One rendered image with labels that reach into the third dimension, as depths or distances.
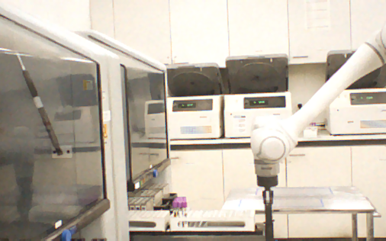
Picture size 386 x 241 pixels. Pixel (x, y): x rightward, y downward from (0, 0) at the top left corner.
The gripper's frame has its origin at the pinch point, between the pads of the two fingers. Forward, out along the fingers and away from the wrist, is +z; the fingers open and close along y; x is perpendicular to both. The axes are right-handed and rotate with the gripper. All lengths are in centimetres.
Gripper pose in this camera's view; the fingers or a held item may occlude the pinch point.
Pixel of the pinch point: (269, 232)
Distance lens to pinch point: 180.5
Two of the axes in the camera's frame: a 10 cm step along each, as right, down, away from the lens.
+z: 0.5, 10.0, 0.5
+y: -1.6, 0.6, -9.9
